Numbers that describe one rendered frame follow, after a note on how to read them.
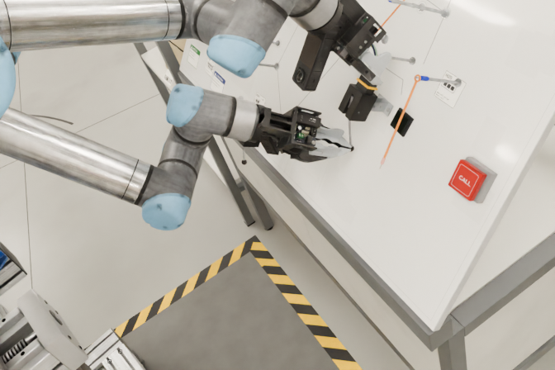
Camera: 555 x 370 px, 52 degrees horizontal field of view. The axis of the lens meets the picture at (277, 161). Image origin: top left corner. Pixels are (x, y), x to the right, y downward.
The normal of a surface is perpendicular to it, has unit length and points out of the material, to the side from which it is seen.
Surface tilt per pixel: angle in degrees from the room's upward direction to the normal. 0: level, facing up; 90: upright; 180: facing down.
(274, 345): 0
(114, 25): 94
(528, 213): 0
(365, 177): 52
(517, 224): 0
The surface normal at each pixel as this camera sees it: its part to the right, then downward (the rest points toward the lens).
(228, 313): -0.26, -0.68
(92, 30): 0.63, 0.47
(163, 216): -0.11, 0.73
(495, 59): -0.81, 0.00
